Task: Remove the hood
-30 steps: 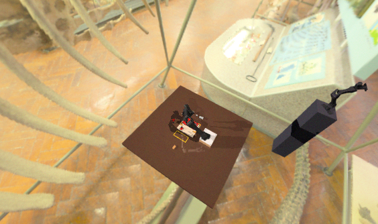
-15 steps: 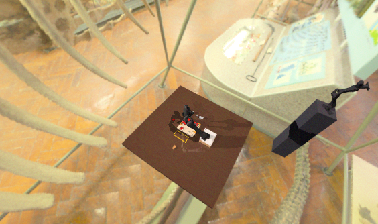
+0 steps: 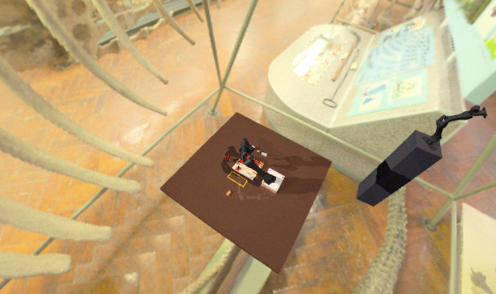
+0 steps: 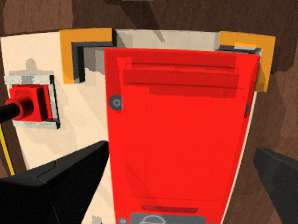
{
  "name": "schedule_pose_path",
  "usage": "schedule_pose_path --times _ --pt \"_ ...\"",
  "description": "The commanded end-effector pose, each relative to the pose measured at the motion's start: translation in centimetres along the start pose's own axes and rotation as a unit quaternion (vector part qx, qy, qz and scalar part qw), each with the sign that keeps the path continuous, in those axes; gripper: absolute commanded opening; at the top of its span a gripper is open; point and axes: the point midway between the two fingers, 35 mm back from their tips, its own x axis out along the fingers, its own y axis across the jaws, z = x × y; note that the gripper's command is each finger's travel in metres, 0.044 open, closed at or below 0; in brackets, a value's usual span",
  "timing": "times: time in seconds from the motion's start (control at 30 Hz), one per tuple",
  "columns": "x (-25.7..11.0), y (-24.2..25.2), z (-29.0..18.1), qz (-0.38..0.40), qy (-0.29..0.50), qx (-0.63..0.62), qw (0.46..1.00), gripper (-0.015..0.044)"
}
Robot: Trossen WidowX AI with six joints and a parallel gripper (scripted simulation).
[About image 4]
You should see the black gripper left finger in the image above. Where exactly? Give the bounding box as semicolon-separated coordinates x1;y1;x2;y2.
0;140;109;224

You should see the yellow rectangular frame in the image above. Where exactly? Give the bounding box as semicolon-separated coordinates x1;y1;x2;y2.
0;124;15;176

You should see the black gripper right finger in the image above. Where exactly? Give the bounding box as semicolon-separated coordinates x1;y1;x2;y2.
253;147;298;224

